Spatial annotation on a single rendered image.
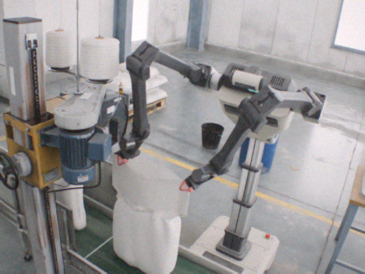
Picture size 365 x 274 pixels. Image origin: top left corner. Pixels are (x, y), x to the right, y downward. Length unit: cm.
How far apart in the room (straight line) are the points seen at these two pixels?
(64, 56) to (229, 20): 869
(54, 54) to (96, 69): 27
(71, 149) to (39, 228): 56
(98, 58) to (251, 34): 861
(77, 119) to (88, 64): 23
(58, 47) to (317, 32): 824
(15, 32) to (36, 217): 89
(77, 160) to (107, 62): 42
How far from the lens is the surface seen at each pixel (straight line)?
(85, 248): 225
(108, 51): 140
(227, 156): 140
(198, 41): 1023
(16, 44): 145
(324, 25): 933
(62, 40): 160
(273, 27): 964
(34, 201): 174
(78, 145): 143
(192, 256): 220
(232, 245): 241
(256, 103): 118
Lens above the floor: 194
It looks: 25 degrees down
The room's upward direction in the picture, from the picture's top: 6 degrees clockwise
